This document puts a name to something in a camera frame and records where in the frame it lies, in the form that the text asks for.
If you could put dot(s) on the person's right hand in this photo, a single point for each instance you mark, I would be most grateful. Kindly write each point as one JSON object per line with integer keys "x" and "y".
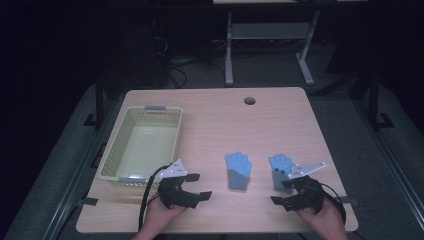
{"x": 328, "y": 216}

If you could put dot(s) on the blue and grey glove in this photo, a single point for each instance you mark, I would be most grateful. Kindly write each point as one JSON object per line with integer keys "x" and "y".
{"x": 238, "y": 170}
{"x": 279, "y": 165}

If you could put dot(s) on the black table edge bracket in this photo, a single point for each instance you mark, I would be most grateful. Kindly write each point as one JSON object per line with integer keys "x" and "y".
{"x": 350, "y": 200}
{"x": 99, "y": 155}
{"x": 87, "y": 201}

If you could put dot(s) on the aluminium floor rail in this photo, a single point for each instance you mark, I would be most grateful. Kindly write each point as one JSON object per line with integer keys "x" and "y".
{"x": 393, "y": 156}
{"x": 71, "y": 186}

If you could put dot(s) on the black stand leg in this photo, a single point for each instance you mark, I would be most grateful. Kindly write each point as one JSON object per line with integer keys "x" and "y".
{"x": 99, "y": 100}
{"x": 374, "y": 100}

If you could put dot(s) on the person's left hand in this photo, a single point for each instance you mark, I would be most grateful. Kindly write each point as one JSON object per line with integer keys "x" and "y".
{"x": 160, "y": 215}

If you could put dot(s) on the white metal desk frame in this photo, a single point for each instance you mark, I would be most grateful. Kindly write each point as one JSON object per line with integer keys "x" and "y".
{"x": 266, "y": 30}

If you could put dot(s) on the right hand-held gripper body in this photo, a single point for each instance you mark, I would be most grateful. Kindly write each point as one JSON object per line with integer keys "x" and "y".
{"x": 306, "y": 196}

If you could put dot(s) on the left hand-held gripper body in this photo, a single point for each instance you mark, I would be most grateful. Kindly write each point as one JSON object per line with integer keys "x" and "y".
{"x": 173, "y": 195}

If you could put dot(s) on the pale yellow plastic basket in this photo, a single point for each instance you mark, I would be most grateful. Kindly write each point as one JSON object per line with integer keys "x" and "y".
{"x": 146, "y": 146}

